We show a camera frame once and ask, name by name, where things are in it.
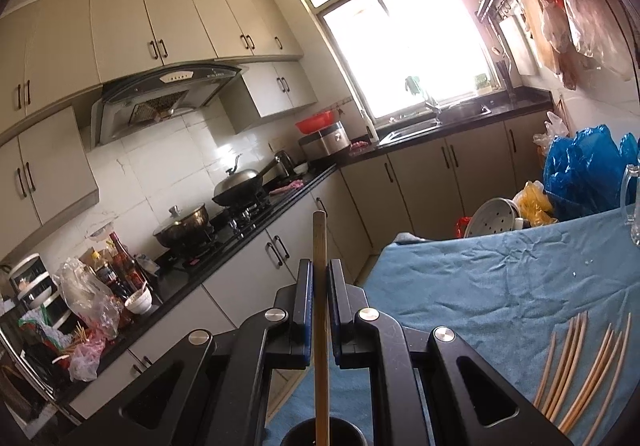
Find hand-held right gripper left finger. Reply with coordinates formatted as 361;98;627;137
60;258;315;446

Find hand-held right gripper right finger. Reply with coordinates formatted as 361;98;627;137
327;258;576;446

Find wooden chopstick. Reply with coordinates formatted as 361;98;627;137
312;211;331;446

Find black cup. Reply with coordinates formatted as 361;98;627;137
282;418;368;446

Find cream base cabinets under stove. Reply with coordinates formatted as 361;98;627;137
70;166;373;427

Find black gas stove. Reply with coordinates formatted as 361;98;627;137
167;198;301;272

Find pink meat piece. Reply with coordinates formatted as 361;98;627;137
270;179;305;197

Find black wok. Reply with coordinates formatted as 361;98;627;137
212;161;281;207

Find black countertop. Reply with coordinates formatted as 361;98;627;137
50;88;553;407

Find steel kettle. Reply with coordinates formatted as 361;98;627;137
274;150;296;177

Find steel wok lid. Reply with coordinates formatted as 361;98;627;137
215;153;263;194

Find blue towel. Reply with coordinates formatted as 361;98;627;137
262;218;640;446

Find steel pot with glass lid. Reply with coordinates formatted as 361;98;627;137
152;202;211;249

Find cream base cabinets under sink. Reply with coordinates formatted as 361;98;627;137
340;118;556;252

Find white bowl with spoon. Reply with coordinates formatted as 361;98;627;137
124;287;153;316

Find white perforated steamer plate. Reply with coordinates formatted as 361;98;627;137
463;197;522;239

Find red plastic basin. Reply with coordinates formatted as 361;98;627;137
294;110;337;135

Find dark sauce bottle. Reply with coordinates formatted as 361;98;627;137
107;232;138;297

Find steel sink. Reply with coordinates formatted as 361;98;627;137
378;118;443;145

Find clear plastic bag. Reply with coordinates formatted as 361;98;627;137
60;258;121;342

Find pink plastic bag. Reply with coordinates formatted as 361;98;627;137
67;336;108;382

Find yellow plastic bag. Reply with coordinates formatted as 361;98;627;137
512;180;558;227

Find chrome faucet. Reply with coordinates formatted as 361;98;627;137
422;86;443;124

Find row of chopsticks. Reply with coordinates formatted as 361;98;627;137
532;311;633;434

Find steel range hood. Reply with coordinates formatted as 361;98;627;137
90;63;249;149

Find white stacked container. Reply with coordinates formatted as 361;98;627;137
10;253;71;327

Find blue plastic bag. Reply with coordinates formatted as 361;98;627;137
542;124;640;222

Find white plastic bag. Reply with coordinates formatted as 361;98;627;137
532;111;571;147

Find kitchen window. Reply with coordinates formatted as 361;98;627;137
287;0;506;124

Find clear glass mug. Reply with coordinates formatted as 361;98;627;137
620;163;640;249

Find white cutting board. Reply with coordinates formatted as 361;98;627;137
500;16;541;77

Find hanging clear plastic bags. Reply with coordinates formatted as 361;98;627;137
492;0;638;92

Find cream short wall cabinet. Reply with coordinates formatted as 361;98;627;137
220;61;319;134

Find cream tall wall cabinet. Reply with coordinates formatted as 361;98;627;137
0;106;101;247

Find cream wall cabinet row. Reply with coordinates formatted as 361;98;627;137
0;0;306;127

